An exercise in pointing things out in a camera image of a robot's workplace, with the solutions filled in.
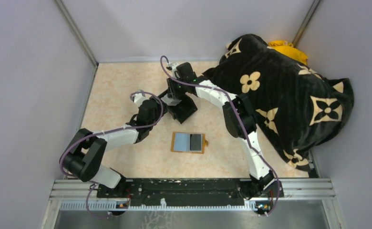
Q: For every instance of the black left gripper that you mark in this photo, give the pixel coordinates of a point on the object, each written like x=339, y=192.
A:
x=158, y=107

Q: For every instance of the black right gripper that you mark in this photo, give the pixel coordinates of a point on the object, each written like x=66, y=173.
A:
x=172, y=92

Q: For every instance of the black plastic card box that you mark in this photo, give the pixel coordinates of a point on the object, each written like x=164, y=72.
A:
x=184, y=110

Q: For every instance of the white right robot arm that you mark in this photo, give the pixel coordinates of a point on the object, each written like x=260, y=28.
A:
x=238, y=116

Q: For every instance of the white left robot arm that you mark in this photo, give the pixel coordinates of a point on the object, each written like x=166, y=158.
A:
x=83, y=157

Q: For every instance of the stack of white cards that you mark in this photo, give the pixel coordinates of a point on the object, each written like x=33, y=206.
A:
x=170, y=101

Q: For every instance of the yellow cloth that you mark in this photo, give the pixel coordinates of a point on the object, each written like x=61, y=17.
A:
x=288, y=49

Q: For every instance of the black flower-pattern blanket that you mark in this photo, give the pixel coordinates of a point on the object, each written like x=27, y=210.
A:
x=295, y=107

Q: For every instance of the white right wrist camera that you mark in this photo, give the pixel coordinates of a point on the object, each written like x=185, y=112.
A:
x=172, y=67

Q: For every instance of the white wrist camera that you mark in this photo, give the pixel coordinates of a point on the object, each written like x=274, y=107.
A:
x=138, y=98
x=172, y=67

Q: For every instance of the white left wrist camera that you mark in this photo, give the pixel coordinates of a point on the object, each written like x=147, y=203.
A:
x=138, y=98

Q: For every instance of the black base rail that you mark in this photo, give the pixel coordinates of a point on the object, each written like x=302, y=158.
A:
x=171, y=194

